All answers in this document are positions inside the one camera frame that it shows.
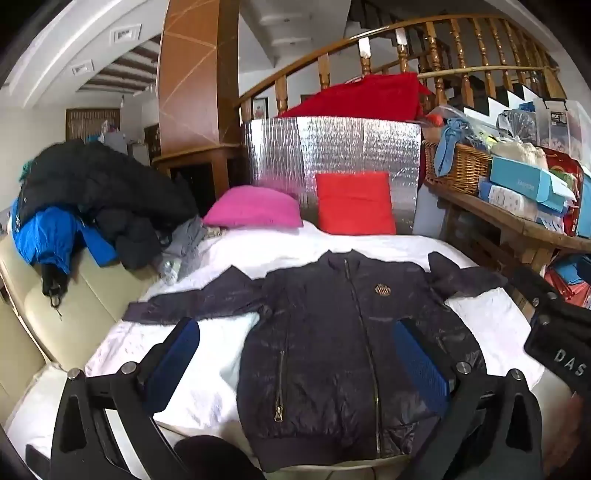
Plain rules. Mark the wicker basket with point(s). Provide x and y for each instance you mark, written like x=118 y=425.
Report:
x=461 y=170

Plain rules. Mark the pink pillow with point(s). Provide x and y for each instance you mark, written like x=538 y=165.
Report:
x=254 y=207

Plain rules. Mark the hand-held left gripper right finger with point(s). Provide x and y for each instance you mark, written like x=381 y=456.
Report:
x=418 y=364

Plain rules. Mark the square recessed ceiling light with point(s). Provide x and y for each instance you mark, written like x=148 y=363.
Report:
x=125 y=32
x=83 y=68

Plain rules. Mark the blue jacket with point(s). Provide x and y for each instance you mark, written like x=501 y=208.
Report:
x=46 y=235

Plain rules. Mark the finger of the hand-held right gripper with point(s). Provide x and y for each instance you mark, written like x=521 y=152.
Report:
x=528 y=284

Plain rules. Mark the white blanket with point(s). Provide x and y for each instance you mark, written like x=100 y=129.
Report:
x=212 y=332

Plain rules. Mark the silver insulation panel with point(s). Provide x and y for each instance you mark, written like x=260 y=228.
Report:
x=351 y=147

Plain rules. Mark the framed wall picture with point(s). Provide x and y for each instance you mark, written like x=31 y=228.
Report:
x=260 y=110

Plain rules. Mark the clear plastic storage box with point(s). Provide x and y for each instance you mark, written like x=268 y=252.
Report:
x=563 y=124

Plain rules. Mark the red pillow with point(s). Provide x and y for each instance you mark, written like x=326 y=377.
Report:
x=355 y=203

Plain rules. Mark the grey refrigerator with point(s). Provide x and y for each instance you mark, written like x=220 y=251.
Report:
x=137 y=154

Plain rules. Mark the large red cushion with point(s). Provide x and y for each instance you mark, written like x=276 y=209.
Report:
x=360 y=99

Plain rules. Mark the brown wooden column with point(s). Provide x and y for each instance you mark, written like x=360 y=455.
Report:
x=198 y=92

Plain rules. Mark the blue cloth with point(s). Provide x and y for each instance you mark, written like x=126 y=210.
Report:
x=450 y=143

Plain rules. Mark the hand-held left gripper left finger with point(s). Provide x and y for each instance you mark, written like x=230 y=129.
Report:
x=178 y=355

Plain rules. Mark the black zip jacket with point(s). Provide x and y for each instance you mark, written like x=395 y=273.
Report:
x=332 y=332

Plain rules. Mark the red gift box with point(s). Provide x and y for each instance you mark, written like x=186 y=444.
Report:
x=565 y=184

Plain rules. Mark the dotted clear plastic bag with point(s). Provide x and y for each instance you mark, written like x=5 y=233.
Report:
x=519 y=125

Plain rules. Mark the grey garment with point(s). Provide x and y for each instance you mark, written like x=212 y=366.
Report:
x=187 y=244

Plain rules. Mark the salmon fabric bags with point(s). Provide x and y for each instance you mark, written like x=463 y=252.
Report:
x=572 y=293

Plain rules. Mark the blue fabric bag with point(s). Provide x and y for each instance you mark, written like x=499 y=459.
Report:
x=570 y=270

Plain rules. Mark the person's dark clothing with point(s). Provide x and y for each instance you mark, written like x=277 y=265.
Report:
x=212 y=461

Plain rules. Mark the blue cardboard box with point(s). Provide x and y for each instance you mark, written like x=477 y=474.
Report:
x=521 y=177

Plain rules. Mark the wooden table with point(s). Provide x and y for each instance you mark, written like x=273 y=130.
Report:
x=508 y=226

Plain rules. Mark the wooden stair railing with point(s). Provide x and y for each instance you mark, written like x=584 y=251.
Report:
x=434 y=55

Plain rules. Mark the beige sofa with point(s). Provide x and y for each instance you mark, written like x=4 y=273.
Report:
x=55 y=314

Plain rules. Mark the blue plastic bin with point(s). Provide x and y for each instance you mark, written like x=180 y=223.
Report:
x=585 y=203

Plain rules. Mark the white tissue pack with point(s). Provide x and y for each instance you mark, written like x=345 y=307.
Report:
x=510 y=203

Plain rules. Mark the pile of dark coats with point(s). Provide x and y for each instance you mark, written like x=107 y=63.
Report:
x=101 y=184

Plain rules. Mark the cream plastic bag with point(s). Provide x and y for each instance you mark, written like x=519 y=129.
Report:
x=519 y=153

